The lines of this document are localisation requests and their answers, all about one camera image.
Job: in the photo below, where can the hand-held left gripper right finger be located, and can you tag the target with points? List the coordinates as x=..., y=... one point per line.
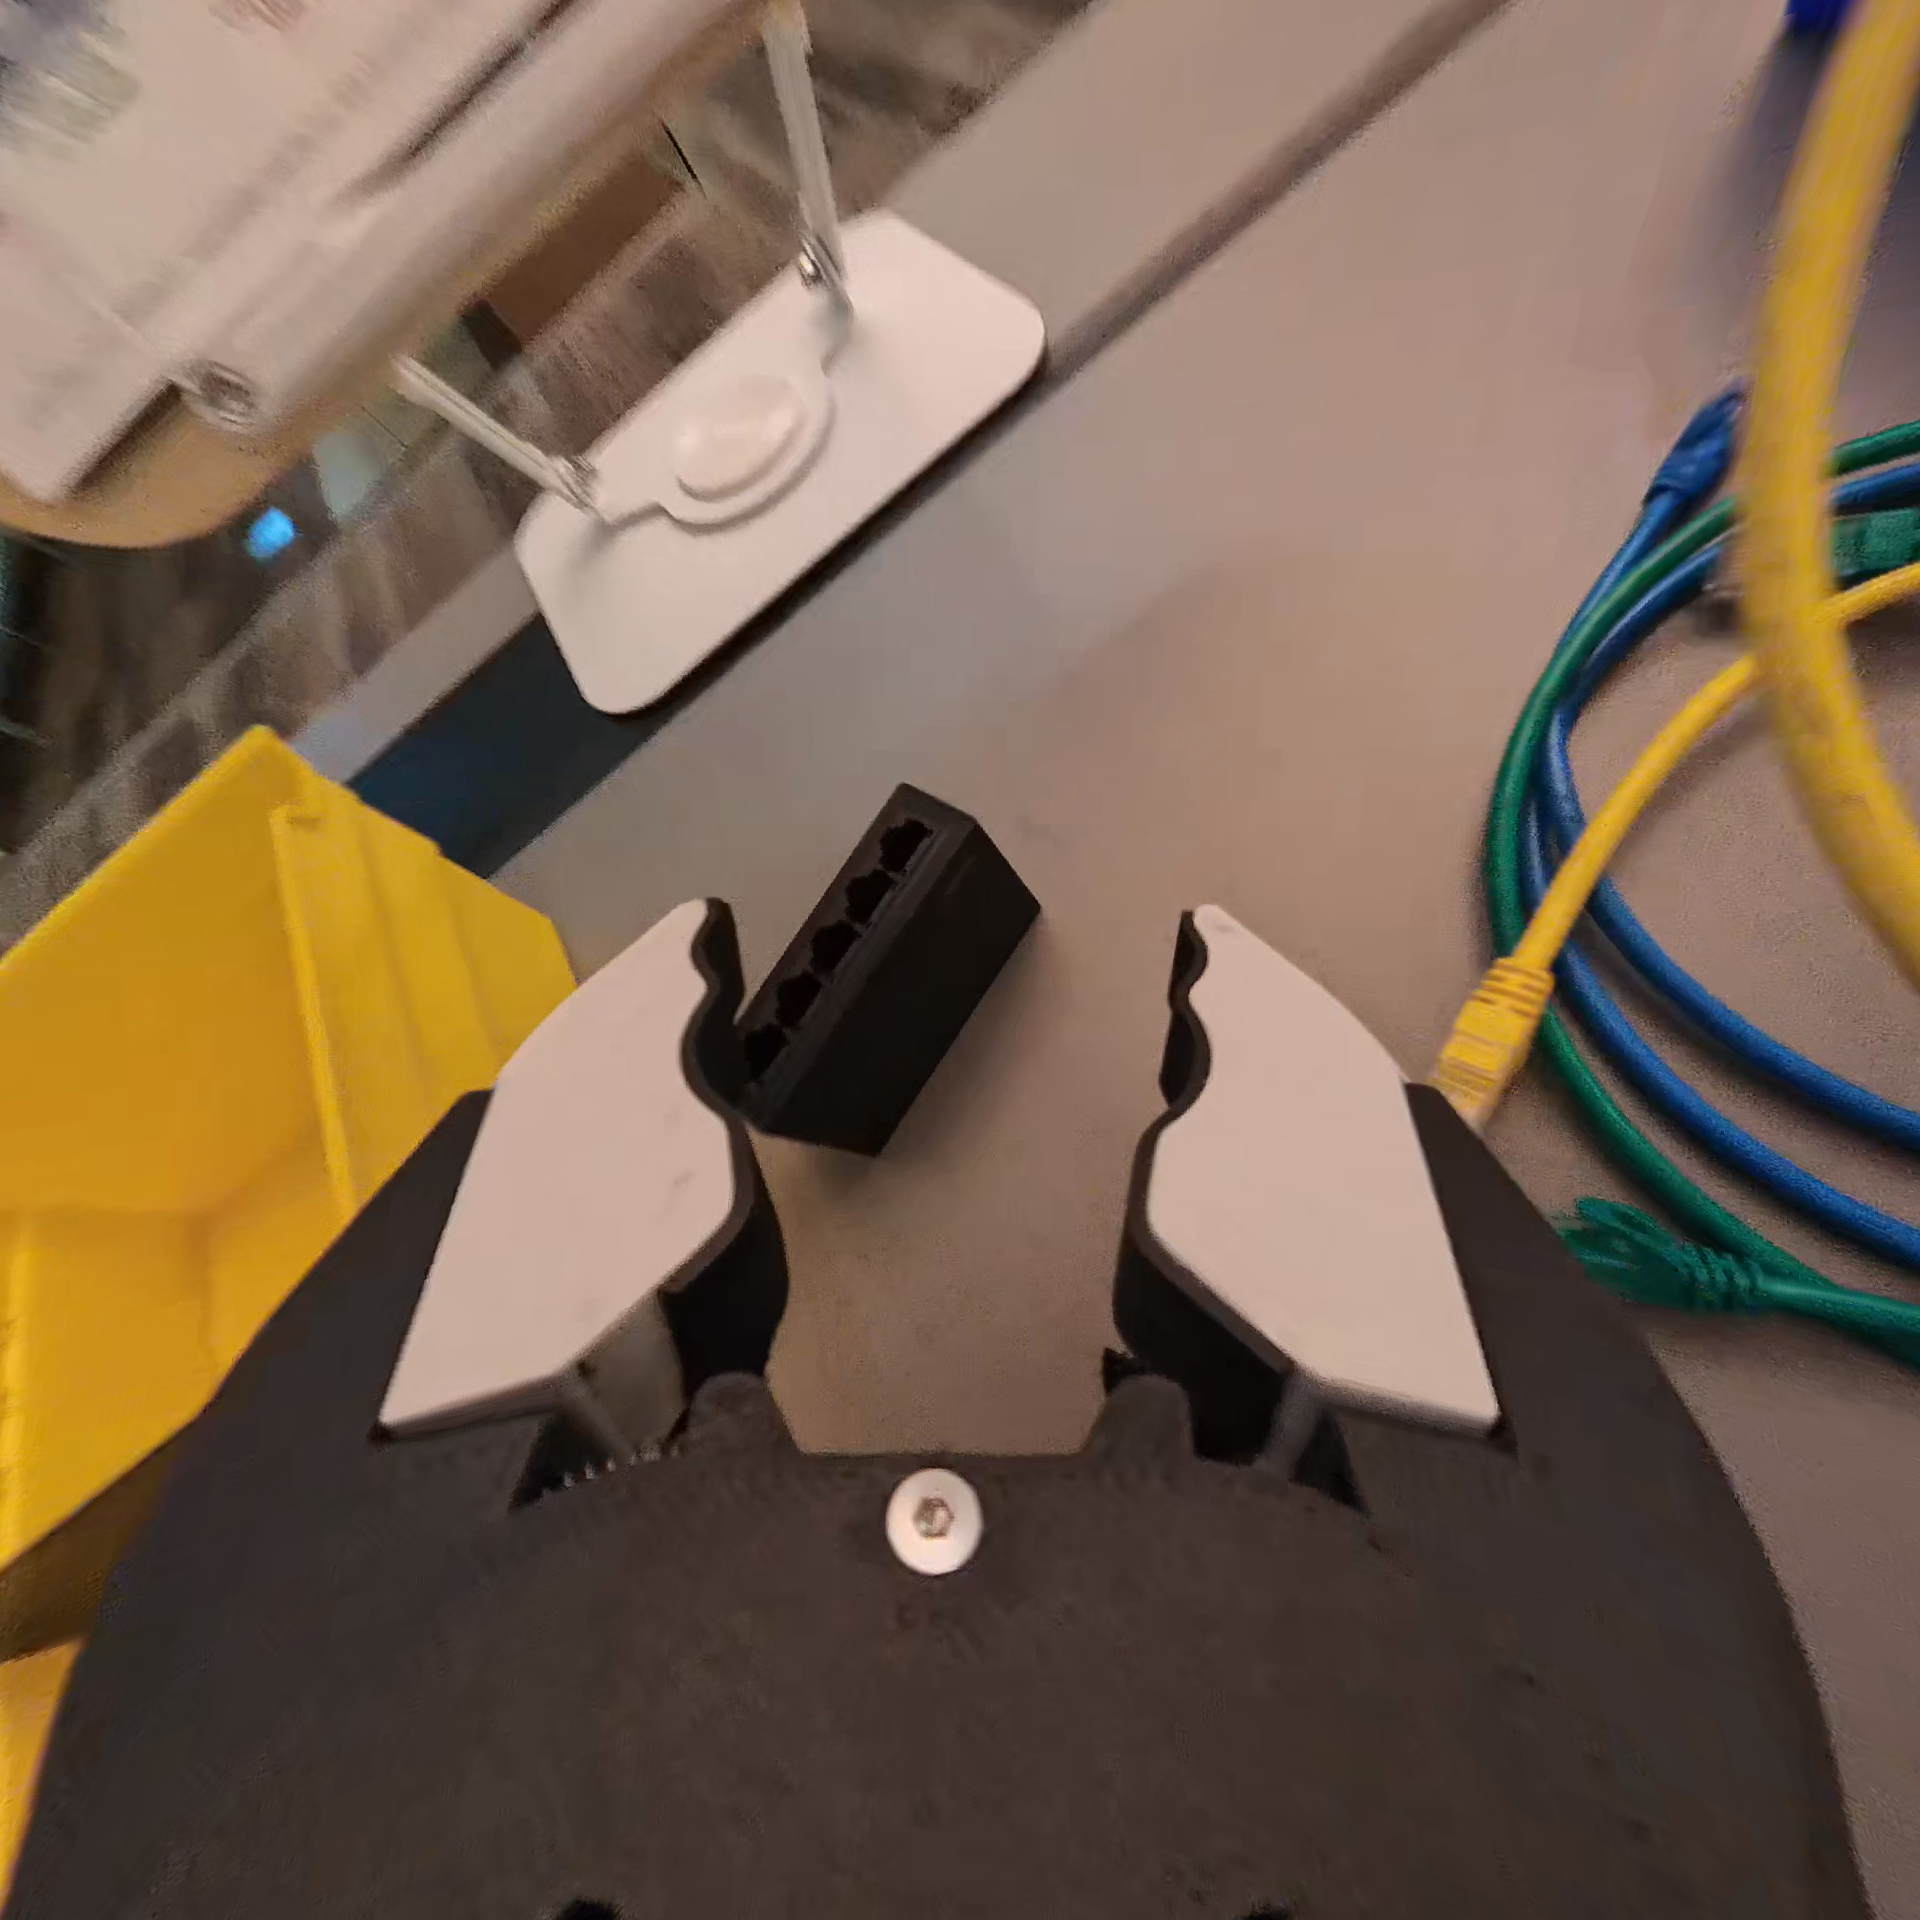
x=1305, y=1202

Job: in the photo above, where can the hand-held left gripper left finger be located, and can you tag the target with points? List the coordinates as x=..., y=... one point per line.
x=586, y=1172

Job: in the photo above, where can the black ethernet switch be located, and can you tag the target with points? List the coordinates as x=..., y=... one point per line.
x=901, y=990

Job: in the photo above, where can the yellow plastic bin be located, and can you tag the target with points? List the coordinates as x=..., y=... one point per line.
x=150, y=1050

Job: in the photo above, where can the white document stand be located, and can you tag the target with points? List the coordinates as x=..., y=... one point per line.
x=840, y=450

